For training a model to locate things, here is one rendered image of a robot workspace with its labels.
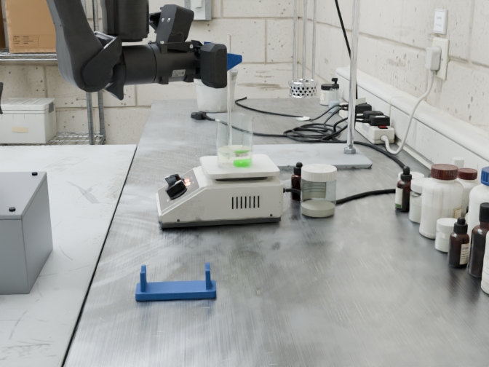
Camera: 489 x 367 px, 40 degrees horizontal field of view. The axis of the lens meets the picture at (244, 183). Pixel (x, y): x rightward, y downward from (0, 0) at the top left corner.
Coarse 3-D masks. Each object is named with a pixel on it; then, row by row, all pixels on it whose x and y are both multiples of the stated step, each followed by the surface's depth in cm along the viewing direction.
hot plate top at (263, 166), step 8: (200, 160) 115; (208, 160) 114; (256, 160) 114; (264, 160) 114; (208, 168) 109; (216, 168) 109; (248, 168) 109; (256, 168) 109; (264, 168) 109; (272, 168) 109; (208, 176) 106; (216, 176) 106; (224, 176) 106; (232, 176) 106; (240, 176) 107; (248, 176) 107; (256, 176) 107; (264, 176) 107
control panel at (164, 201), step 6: (186, 174) 116; (192, 174) 114; (192, 180) 112; (186, 186) 110; (192, 186) 108; (198, 186) 107; (162, 192) 114; (186, 192) 107; (162, 198) 112; (168, 198) 110; (180, 198) 106; (162, 204) 109; (168, 204) 107
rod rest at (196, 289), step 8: (144, 264) 84; (208, 264) 84; (144, 272) 82; (208, 272) 82; (144, 280) 82; (200, 280) 86; (208, 280) 83; (136, 288) 83; (144, 288) 82; (152, 288) 83; (160, 288) 83; (168, 288) 83; (176, 288) 83; (184, 288) 83; (192, 288) 83; (200, 288) 83; (208, 288) 83; (136, 296) 82; (144, 296) 82; (152, 296) 82; (160, 296) 82; (168, 296) 83; (176, 296) 83; (184, 296) 83; (192, 296) 83; (200, 296) 83; (208, 296) 83
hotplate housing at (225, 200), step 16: (272, 176) 111; (192, 192) 106; (208, 192) 106; (224, 192) 106; (240, 192) 107; (256, 192) 107; (272, 192) 108; (176, 208) 106; (192, 208) 106; (208, 208) 107; (224, 208) 107; (240, 208) 108; (256, 208) 108; (272, 208) 108; (176, 224) 107; (192, 224) 107; (208, 224) 108
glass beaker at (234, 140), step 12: (216, 120) 107; (240, 120) 111; (252, 120) 107; (216, 132) 108; (228, 132) 106; (240, 132) 106; (252, 132) 108; (216, 144) 109; (228, 144) 107; (240, 144) 107; (252, 144) 109; (216, 156) 110; (228, 156) 107; (240, 156) 107; (252, 156) 109; (228, 168) 108; (240, 168) 108
